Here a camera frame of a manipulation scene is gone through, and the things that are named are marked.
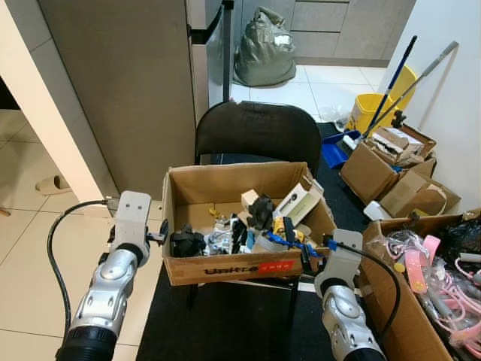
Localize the grey-green rubbish bag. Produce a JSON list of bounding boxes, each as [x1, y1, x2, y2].
[[234, 6, 298, 88]]

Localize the squat black lumpy part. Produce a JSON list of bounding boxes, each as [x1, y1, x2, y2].
[[171, 227, 206, 259]]

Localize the yellow small item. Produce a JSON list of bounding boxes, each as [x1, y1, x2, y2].
[[274, 217, 307, 242]]

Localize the crumpled clear plastic wrap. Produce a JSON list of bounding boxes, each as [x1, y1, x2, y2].
[[205, 224, 235, 257]]

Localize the white and beige carton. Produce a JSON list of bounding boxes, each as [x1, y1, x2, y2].
[[273, 179, 325, 228]]

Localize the tall black lumpy part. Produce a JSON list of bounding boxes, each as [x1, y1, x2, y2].
[[247, 195, 276, 231]]

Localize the printed open cardboard box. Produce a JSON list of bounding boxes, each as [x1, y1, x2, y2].
[[162, 160, 338, 287]]

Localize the white packet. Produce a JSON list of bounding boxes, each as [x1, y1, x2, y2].
[[364, 201, 393, 223]]

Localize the small cardboard cube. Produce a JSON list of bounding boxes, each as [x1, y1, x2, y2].
[[240, 189, 261, 208]]

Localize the cardboard box with paper scraps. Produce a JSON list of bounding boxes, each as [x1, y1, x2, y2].
[[339, 125, 439, 206]]

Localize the black floor mat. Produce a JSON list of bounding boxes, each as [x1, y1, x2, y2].
[[135, 120, 384, 361]]

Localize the blue dustpan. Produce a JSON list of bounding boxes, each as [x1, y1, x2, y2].
[[321, 131, 362, 171]]

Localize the small empty cardboard box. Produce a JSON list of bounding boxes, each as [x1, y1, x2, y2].
[[379, 168, 461, 220]]

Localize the beige slipper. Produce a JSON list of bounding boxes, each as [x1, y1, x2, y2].
[[35, 174, 73, 196]]

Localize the black padded chair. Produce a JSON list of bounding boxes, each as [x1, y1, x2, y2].
[[184, 100, 325, 317]]

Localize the grey tall cabinet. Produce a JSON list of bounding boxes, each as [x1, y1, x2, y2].
[[38, 0, 202, 200]]

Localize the black plastic bag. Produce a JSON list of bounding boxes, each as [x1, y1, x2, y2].
[[442, 217, 481, 258]]

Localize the yellow mop bucket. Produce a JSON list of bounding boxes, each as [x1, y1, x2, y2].
[[351, 66, 419, 138]]

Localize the grey kitchen base cabinets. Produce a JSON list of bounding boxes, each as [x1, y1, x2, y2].
[[289, 0, 419, 67]]

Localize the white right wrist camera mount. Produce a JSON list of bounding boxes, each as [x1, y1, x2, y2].
[[316, 229, 364, 298]]

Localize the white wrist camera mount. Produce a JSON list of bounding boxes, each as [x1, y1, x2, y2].
[[113, 190, 153, 249], [316, 229, 364, 298]]

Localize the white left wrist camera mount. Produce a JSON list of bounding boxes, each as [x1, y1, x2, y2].
[[113, 190, 153, 249]]

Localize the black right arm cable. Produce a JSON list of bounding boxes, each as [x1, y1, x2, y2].
[[329, 239, 404, 341]]

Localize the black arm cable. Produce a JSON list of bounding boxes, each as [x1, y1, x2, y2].
[[329, 239, 404, 341], [46, 199, 119, 333]]

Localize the large cardboard box pink cables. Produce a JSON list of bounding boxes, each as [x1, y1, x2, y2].
[[360, 213, 481, 361]]

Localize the pink flat strap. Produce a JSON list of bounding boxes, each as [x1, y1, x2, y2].
[[404, 234, 442, 295]]

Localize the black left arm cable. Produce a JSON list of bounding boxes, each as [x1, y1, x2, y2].
[[46, 199, 119, 333]]

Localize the grey fridge with black handle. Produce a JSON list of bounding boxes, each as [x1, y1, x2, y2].
[[186, 0, 235, 114]]

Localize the blue-handled broom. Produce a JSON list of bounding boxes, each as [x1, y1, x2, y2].
[[370, 35, 419, 142]]

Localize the grey-handled mop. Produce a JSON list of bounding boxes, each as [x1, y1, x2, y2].
[[361, 41, 460, 138]]

